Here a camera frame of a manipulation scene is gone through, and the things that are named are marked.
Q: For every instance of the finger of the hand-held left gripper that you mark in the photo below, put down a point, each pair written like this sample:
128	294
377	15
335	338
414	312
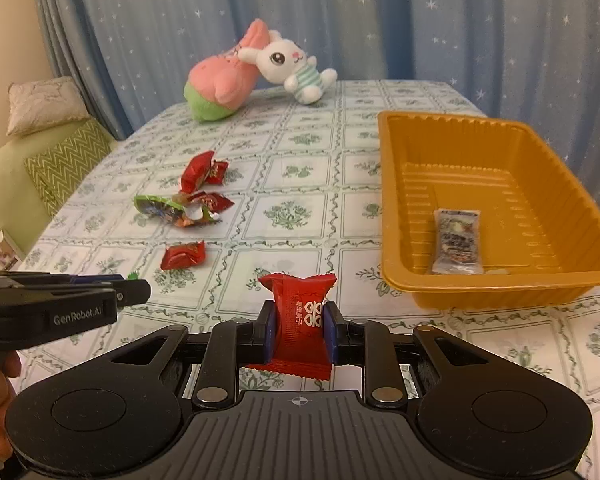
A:
100	278
135	292

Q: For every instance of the green floral tablecloth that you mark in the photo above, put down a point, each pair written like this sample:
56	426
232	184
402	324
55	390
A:
305	185

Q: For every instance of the white bunny plush toy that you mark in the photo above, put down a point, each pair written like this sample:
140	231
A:
285	62

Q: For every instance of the light green sofa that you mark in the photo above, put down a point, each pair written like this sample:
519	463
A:
5	180

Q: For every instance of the small patterned red candy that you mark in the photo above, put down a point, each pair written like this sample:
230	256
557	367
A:
218	172

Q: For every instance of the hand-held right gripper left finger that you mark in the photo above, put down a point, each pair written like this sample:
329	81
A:
268	332

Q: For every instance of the beige pillow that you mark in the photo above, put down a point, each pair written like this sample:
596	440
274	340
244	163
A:
42	105

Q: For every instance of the small white box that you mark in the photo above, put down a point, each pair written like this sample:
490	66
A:
2	250

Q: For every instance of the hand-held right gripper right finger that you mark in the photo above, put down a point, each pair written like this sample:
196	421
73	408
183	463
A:
333	335

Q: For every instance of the orange plastic tray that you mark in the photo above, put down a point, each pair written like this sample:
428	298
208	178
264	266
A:
485	210

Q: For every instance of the large red candy packet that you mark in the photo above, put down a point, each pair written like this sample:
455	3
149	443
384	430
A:
196	172

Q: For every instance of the pink and green plush toy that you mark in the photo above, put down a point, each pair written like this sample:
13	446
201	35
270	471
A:
217	85

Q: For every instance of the green zigzag pillow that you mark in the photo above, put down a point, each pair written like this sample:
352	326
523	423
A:
67	165

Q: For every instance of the green snack packet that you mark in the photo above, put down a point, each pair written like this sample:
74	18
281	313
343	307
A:
162	210

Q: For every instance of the silver snack packet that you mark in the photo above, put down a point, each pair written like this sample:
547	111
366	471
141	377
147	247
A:
456	242

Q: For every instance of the blue star curtain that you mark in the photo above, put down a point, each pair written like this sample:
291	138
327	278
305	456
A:
405	20

